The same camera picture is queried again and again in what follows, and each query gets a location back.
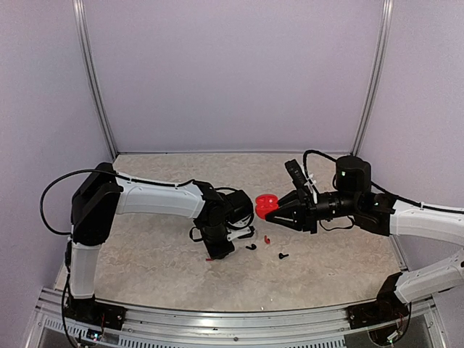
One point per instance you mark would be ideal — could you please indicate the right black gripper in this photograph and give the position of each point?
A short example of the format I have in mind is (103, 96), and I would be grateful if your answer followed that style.
(305, 215)

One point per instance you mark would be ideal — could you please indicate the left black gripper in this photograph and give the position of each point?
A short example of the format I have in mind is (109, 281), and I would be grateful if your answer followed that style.
(217, 252)

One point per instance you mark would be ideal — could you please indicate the red round charging case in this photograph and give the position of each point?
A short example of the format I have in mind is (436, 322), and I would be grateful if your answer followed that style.
(265, 204)

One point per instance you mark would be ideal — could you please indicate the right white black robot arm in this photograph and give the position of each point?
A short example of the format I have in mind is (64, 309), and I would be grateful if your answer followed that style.
(382, 213)

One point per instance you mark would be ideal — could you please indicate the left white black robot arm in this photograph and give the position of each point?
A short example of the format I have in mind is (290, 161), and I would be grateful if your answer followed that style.
(220, 215)

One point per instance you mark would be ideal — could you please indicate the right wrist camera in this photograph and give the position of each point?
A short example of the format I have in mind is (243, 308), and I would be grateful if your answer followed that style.
(301, 180)

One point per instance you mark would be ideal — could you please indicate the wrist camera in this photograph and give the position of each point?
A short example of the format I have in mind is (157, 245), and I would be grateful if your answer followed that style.
(240, 219)
(301, 180)

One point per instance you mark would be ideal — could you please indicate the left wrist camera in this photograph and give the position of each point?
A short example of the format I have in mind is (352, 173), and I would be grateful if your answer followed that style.
(240, 219)

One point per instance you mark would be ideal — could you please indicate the front aluminium rail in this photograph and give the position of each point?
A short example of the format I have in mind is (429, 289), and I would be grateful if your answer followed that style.
(142, 326)

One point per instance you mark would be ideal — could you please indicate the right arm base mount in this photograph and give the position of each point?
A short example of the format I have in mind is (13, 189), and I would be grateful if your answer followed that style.
(375, 312)

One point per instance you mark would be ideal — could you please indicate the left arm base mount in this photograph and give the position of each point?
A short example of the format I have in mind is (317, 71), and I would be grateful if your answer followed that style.
(96, 313)

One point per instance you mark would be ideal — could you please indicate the right aluminium frame post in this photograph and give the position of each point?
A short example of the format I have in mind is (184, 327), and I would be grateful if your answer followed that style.
(375, 75)

